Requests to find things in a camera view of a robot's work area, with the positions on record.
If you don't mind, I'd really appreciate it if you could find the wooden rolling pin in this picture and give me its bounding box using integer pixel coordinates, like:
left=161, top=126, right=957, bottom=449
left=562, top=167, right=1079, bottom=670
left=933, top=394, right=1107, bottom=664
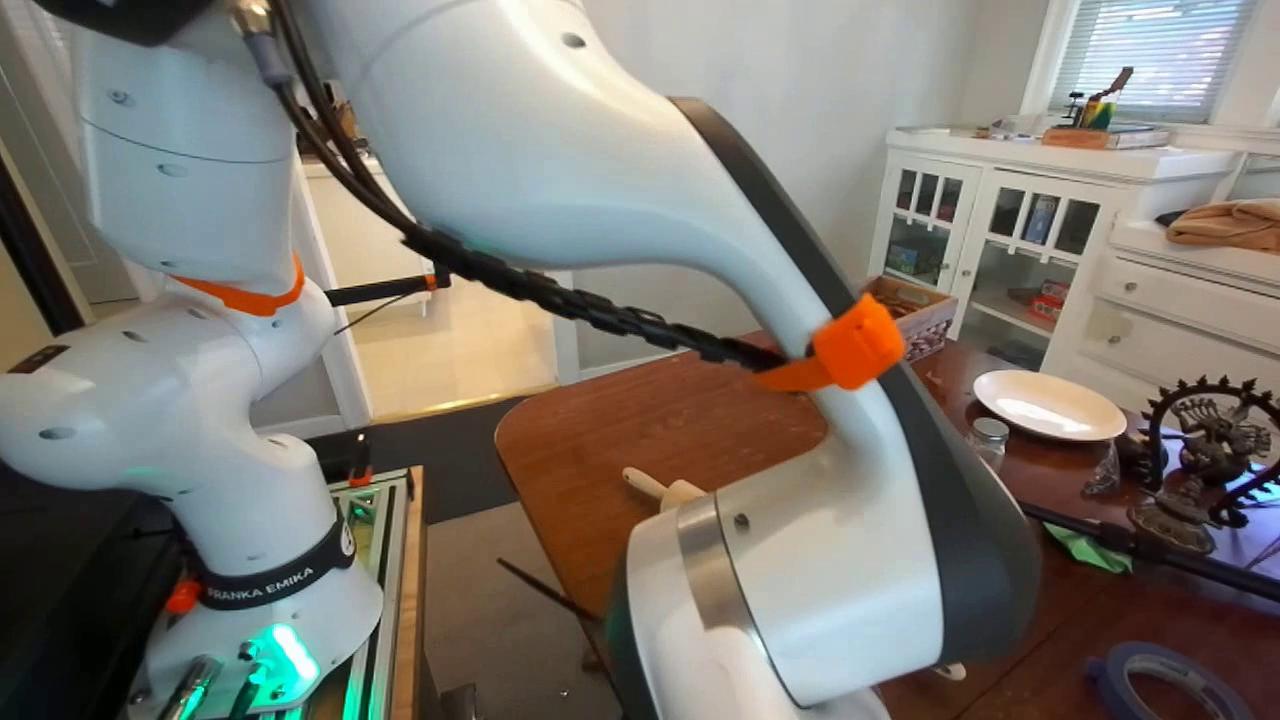
left=622, top=465, right=711, bottom=517

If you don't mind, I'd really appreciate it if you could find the wooden crate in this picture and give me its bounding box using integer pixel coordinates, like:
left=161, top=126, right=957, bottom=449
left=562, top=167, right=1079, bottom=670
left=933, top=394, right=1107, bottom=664
left=865, top=271, right=961, bottom=363

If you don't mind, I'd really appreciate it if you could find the small glass jar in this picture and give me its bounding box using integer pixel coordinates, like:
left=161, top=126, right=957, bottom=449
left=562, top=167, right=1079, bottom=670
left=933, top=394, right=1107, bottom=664
left=964, top=418, right=1015, bottom=471

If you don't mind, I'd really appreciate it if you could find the white glass door cabinet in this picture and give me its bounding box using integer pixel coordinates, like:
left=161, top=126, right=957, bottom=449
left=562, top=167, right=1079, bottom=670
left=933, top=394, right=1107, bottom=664
left=869, top=126, right=1242, bottom=380

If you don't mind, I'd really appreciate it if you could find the white plate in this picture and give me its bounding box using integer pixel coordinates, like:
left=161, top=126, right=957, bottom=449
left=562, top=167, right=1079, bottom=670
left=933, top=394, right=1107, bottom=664
left=969, top=368, right=1132, bottom=449

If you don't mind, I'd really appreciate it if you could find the utensil holder tray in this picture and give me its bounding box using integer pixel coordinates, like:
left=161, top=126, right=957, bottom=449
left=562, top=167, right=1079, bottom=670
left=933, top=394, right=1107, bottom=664
left=1039, top=66, right=1181, bottom=153

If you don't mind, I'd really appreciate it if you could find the white drawer dresser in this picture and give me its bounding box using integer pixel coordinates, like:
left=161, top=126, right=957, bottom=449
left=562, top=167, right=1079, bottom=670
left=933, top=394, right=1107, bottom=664
left=1044, top=217, right=1280, bottom=419

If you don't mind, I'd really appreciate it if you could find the black tripod rod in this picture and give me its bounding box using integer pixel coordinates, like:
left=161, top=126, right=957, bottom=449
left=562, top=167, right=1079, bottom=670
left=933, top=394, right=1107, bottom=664
left=1025, top=497, right=1280, bottom=605

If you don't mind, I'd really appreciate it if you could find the dark metal gear statue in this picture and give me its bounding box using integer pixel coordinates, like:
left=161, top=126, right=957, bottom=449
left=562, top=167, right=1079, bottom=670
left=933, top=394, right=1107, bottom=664
left=1115, top=371, right=1280, bottom=562

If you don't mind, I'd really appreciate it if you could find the blue tape roll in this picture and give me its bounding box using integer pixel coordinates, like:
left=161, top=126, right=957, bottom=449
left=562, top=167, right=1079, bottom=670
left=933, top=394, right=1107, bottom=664
left=1084, top=639, right=1260, bottom=720

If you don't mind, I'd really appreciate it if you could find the black controller box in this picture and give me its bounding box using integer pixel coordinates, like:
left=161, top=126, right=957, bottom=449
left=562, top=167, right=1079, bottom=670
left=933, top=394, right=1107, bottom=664
left=0, top=455, right=192, bottom=720

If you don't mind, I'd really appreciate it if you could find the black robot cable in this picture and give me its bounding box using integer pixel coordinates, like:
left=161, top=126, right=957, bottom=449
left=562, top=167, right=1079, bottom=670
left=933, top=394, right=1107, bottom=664
left=219, top=0, right=793, bottom=376

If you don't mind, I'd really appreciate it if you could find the black camera stand boom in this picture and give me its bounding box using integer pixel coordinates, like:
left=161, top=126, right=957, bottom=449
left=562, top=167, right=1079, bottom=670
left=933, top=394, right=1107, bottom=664
left=326, top=269, right=456, bottom=308

